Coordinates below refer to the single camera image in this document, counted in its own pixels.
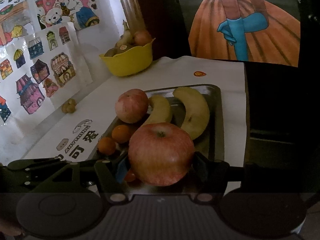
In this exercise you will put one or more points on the red fruit in bowl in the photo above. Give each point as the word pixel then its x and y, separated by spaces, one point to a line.
pixel 141 38

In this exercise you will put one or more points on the girl in orange dress poster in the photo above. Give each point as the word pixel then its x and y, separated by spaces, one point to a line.
pixel 265 31

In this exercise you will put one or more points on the metal tray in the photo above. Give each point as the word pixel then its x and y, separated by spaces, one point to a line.
pixel 211 141

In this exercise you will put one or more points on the kiwi in bowl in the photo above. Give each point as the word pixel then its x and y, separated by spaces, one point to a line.
pixel 118 50

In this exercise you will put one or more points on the orange tangerine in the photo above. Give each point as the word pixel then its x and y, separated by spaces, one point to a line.
pixel 106 146
pixel 122 133

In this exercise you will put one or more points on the banana in bowl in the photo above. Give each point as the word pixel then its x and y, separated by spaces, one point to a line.
pixel 126 38

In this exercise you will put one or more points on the large red apple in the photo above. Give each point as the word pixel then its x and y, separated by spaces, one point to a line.
pixel 160 154

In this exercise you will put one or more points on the girl with teddy drawing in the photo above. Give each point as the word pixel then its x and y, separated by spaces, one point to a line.
pixel 82 13

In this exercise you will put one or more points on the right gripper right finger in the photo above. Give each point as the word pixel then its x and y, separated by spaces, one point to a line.
pixel 206 180

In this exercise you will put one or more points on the yellow-green banana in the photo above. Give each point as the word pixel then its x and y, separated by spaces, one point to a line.
pixel 161 110
pixel 197 113

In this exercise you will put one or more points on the yellow fruit bowl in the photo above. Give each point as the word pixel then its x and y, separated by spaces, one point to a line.
pixel 130 62

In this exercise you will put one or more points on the boy with fan drawing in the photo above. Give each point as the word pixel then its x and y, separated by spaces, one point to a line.
pixel 16 20

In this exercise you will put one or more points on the small red tomato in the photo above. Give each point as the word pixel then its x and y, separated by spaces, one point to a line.
pixel 130 176

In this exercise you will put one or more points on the brown wooden frame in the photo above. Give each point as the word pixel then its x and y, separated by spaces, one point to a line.
pixel 133 15

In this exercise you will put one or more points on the houses drawing paper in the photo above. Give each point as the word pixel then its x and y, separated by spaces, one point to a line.
pixel 39 72

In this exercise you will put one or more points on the small red apple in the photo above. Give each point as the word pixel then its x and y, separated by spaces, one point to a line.
pixel 132 105

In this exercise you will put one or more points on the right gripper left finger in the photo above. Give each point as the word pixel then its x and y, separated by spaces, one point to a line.
pixel 110 176

